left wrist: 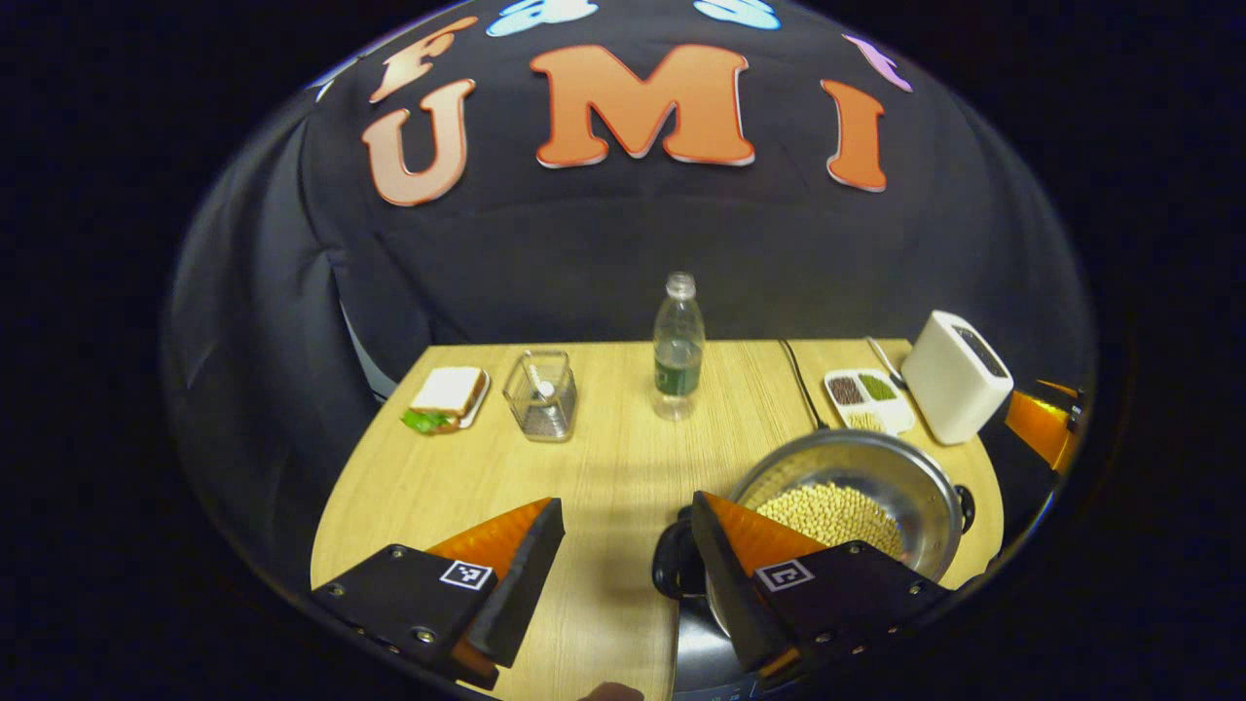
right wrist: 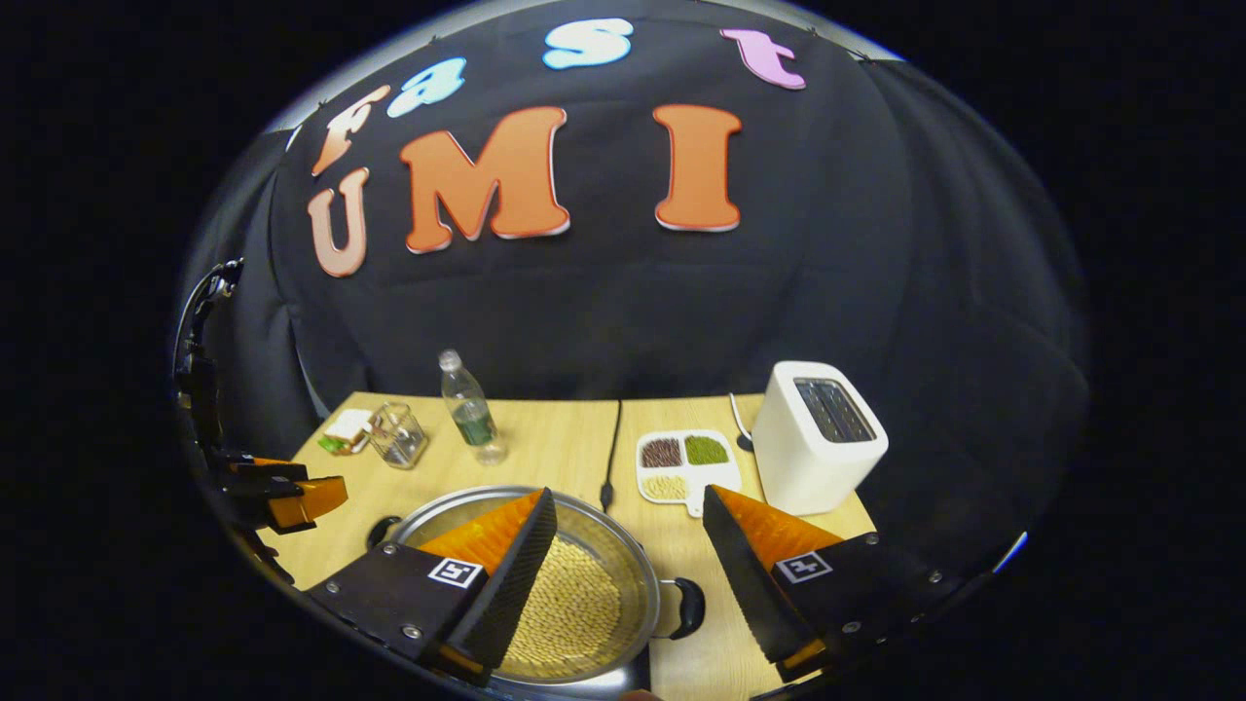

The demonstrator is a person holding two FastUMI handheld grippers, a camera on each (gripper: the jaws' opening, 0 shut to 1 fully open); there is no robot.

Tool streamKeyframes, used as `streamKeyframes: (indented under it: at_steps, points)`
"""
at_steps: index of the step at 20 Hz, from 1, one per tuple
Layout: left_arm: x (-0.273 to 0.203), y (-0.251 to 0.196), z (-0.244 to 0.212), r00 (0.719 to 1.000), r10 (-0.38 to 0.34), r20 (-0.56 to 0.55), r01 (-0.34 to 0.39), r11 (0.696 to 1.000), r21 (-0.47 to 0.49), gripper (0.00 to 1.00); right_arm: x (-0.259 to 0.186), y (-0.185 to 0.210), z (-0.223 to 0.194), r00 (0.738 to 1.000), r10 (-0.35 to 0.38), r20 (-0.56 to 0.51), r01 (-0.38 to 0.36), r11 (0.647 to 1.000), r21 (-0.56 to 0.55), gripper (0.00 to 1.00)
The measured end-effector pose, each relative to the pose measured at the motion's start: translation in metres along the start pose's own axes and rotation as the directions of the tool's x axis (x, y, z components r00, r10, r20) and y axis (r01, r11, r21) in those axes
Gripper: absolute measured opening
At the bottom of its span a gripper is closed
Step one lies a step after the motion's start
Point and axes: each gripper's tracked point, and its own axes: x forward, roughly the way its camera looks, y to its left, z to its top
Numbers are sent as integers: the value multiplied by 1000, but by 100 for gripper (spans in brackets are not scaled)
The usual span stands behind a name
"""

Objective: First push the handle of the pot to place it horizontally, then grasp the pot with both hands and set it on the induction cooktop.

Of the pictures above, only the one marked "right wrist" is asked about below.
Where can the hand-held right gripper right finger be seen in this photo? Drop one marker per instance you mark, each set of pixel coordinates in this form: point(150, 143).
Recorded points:
point(745, 584)

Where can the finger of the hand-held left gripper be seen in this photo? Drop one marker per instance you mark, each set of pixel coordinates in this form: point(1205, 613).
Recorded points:
point(263, 467)
point(311, 501)

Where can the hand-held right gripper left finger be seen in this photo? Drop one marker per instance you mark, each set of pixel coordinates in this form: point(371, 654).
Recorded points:
point(521, 584)

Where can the pile of yellow soybeans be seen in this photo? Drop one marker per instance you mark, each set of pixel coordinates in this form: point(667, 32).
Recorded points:
point(574, 604)

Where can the sandwich with lettuce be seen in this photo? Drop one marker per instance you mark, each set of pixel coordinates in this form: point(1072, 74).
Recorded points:
point(346, 430)

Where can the white divided plate with beans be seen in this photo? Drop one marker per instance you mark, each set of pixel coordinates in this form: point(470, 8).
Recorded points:
point(686, 467)

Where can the white toaster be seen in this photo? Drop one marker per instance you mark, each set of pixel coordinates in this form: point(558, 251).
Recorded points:
point(808, 458)

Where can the clear plastic water bottle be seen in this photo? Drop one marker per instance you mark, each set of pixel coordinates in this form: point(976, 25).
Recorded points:
point(472, 414)

